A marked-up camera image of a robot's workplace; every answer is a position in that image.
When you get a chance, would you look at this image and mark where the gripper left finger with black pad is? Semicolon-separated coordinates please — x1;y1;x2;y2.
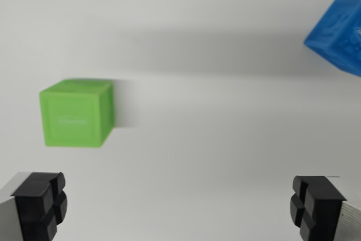
0;171;68;241

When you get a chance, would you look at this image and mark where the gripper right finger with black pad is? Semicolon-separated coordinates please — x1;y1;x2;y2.
289;175;361;241

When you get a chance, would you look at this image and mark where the green toy cube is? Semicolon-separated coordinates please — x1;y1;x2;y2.
38;78;116;149

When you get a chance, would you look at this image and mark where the blue toy cube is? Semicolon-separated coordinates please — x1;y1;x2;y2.
303;0;361;77

